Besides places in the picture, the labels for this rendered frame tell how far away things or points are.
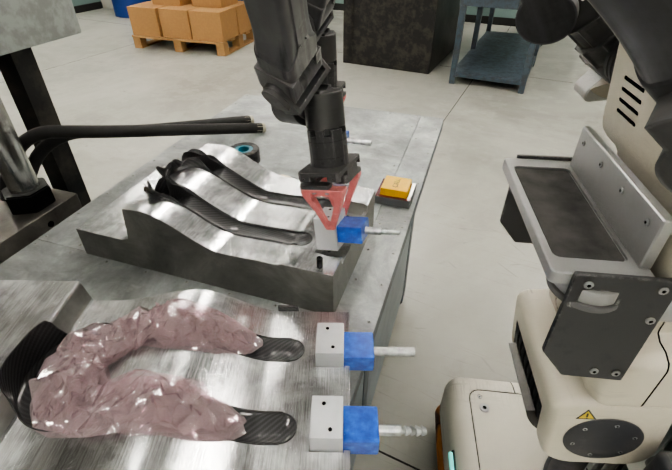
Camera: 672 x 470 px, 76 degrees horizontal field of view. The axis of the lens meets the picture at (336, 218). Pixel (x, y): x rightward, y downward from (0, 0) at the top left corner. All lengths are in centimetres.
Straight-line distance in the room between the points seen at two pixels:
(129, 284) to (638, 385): 78
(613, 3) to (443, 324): 161
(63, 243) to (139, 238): 22
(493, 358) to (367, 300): 107
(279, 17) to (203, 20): 489
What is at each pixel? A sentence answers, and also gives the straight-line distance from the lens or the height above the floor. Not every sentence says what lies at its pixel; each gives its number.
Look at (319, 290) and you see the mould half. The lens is 69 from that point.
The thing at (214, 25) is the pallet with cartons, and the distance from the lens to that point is 529.
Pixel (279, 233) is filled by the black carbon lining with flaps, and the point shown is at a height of 88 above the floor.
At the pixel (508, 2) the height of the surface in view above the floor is 72.
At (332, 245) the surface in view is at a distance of 68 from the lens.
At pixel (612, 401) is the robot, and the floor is 82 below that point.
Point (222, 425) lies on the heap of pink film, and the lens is 54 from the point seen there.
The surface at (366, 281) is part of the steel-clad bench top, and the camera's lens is 78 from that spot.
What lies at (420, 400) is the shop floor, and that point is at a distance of 160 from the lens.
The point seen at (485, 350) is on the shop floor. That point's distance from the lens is 178.
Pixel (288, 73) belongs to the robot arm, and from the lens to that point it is 53.
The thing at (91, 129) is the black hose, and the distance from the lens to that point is 116.
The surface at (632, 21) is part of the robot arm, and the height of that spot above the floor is 129.
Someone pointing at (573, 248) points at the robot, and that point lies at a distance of 54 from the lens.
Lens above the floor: 134
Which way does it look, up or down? 36 degrees down
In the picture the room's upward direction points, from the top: straight up
